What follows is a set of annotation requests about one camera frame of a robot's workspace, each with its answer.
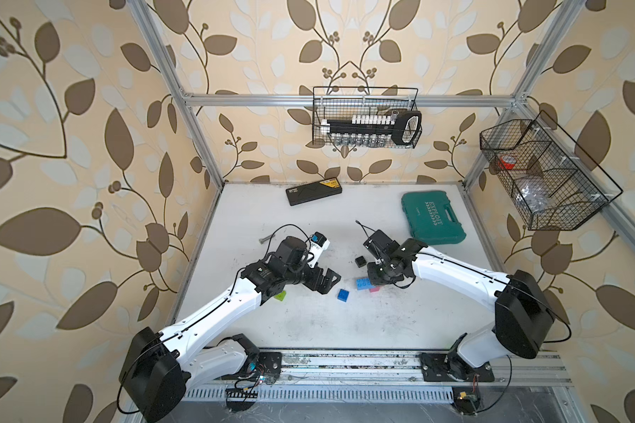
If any light blue long lego brick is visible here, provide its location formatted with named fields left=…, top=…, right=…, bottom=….
left=356, top=278, right=376, bottom=291

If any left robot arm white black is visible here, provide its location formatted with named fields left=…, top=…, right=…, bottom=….
left=118, top=261, right=340, bottom=422

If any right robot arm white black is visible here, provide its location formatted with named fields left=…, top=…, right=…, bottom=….
left=363, top=231, right=557, bottom=380

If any dark blue lego brick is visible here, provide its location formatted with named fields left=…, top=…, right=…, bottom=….
left=338, top=289, right=349, bottom=302

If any green plastic tool case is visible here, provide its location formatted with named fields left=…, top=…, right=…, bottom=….
left=401, top=190, right=467, bottom=246

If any black yellow tool case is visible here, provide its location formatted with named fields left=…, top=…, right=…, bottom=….
left=286, top=178, right=342, bottom=206

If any black socket tool set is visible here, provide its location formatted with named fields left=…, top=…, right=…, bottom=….
left=318, top=110, right=423, bottom=148

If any clear plastic bag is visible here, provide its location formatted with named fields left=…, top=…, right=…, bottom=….
left=514, top=176, right=551, bottom=213

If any red tape roll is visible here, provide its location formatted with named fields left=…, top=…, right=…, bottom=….
left=497, top=154, right=518, bottom=171

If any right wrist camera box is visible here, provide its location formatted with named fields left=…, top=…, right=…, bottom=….
left=363, top=230, right=400, bottom=263

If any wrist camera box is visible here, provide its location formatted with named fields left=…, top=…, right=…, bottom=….
left=363, top=230, right=400, bottom=263
left=274, top=232, right=330, bottom=268

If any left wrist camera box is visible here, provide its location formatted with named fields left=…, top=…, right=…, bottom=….
left=274, top=232, right=330, bottom=268

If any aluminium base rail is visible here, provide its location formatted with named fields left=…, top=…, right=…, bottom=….
left=179, top=347, right=573, bottom=388

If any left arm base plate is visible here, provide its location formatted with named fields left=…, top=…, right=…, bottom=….
left=226, top=351, right=283, bottom=382

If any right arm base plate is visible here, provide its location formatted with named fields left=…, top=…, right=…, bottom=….
left=419, top=352, right=495, bottom=382

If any black wire basket centre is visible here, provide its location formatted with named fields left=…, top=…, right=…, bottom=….
left=310, top=86, right=423, bottom=149

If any black wire basket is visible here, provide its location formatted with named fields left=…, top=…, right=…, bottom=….
left=310, top=86, right=423, bottom=149
left=480, top=110, right=624, bottom=231

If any black wire basket right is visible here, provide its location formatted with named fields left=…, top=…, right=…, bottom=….
left=480, top=110, right=624, bottom=231

